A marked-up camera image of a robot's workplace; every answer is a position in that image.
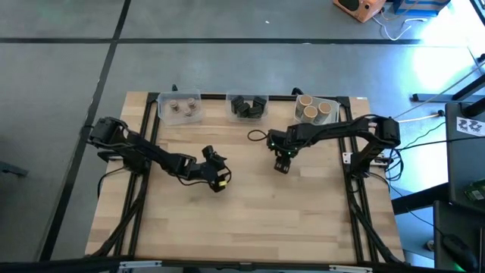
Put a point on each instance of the white printed paper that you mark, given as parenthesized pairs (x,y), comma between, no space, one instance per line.
(470,127)

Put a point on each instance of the blue box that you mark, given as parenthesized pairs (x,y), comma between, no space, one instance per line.
(420,5)

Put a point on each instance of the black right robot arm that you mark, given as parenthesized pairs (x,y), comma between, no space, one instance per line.
(333,129)

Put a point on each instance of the black rig beam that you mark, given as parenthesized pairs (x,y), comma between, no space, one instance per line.
(76,265)

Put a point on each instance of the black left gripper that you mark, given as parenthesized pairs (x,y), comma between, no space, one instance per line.
(216,168)

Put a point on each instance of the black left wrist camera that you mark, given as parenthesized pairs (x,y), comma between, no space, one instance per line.
(208,151)

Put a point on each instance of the clear plastic bin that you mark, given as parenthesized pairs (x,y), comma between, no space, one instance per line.
(166,117)
(248,120)

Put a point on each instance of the black aluminium table frame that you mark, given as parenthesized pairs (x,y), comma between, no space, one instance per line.
(280,98)

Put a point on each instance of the green circuit board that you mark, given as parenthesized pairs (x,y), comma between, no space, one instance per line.
(478,191)

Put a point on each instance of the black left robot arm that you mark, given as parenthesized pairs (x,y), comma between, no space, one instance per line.
(151,153)

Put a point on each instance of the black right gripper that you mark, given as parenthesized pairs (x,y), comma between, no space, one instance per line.
(282,151)

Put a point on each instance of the black desk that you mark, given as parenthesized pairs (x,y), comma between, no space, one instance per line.
(466,163)

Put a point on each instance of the grey floor object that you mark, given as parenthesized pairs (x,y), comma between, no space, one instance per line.
(11,168)

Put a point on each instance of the white plastic bin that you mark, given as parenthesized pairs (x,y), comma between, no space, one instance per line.
(316,98)

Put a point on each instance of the green spice tin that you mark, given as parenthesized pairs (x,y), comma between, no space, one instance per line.
(243,110)
(237,102)
(256,112)
(260,101)

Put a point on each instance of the black frame clamp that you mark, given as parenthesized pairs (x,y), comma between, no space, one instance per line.
(174,88)
(296,91)

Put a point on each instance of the orange wooden speaker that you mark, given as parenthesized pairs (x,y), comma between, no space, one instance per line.
(360,9)

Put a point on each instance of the black stand base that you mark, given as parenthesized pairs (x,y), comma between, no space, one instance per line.
(432,98)

